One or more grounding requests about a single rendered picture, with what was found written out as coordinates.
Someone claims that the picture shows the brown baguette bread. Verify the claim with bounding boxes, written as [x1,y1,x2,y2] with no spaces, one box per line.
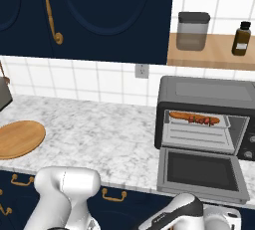
[168,111,221,125]

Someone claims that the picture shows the red green kebab skewer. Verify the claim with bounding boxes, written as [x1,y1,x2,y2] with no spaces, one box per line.
[186,115,215,127]

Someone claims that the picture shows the grey oven tray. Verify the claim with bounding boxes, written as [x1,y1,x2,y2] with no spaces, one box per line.
[161,109,232,149]

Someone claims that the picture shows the black toaster oven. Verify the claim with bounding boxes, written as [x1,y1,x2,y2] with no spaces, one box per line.
[153,75,255,162]

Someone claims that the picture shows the navy upper cupboard door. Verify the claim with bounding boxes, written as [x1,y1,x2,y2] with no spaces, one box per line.
[0,0,55,59]
[51,0,175,66]

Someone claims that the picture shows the grey toaster oven door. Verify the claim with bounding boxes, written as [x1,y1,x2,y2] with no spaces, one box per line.
[156,146,251,205]

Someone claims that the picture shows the black toaster oven knob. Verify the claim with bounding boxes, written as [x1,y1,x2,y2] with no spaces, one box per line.
[244,133,255,144]
[243,149,255,160]

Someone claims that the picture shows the grey jar with dark lid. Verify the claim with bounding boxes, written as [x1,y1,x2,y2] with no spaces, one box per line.
[175,11,211,52]

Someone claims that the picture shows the navy drawer front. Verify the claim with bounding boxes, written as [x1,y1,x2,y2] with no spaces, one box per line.
[87,185,182,230]
[0,169,40,230]

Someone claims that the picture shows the round wooden cutting board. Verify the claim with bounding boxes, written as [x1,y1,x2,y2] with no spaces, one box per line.
[0,119,47,160]

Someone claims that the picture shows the brown bottle with black cap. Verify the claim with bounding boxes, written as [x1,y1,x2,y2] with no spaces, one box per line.
[231,20,252,57]

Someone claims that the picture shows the grey wall socket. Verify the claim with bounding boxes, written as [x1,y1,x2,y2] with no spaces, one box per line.
[134,63,150,80]

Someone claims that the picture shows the brass drawer handle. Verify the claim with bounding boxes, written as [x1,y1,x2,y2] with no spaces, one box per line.
[101,187,128,203]
[0,203,14,217]
[10,173,36,187]

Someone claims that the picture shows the wooden wall shelf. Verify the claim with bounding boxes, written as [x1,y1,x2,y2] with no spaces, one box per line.
[166,32,255,72]

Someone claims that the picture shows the brass cupboard door handle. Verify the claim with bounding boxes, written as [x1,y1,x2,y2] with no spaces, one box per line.
[44,0,65,46]

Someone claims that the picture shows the grey pot with brown handle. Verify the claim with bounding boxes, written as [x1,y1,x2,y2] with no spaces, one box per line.
[0,60,14,113]

